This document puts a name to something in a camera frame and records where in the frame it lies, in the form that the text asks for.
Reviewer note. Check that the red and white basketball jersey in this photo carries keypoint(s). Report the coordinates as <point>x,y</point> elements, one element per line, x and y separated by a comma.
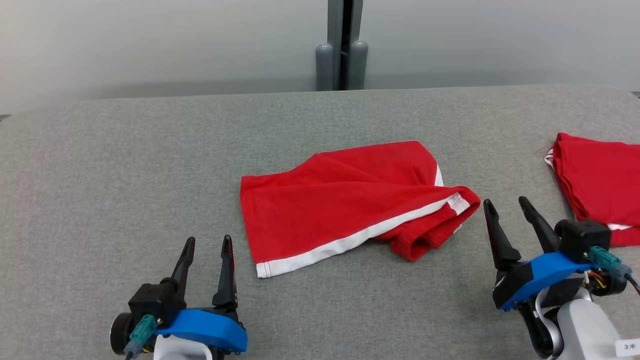
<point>600,185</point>

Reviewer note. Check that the red shorts with white stripe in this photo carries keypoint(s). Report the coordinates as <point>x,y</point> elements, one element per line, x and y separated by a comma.
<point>340,200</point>

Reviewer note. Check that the grey metal partition post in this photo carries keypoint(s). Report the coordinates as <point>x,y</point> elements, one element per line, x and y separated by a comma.
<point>334,50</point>

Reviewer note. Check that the teal left camera connector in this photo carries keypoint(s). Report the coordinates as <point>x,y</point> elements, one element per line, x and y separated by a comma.
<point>141,332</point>

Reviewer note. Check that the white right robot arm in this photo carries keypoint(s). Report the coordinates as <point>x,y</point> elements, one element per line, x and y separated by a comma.
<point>580,325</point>

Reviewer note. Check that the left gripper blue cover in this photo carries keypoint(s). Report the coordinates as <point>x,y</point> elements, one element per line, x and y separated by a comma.
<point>210,327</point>

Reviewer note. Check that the teal camera connector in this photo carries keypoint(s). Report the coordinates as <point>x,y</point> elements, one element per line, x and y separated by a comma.
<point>141,332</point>
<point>605,260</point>

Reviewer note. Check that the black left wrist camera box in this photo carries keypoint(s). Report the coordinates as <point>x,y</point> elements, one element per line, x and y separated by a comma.
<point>155,300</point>

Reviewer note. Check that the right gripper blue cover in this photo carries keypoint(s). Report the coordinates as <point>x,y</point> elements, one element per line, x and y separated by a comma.
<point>540,275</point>

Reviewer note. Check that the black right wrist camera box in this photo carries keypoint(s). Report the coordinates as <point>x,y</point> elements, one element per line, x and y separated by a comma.
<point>580,240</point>

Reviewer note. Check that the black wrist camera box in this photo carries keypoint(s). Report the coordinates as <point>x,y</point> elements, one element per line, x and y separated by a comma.
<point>580,240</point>
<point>155,300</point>

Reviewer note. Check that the teal right camera connector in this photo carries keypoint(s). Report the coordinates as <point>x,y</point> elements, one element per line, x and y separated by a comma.
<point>605,260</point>

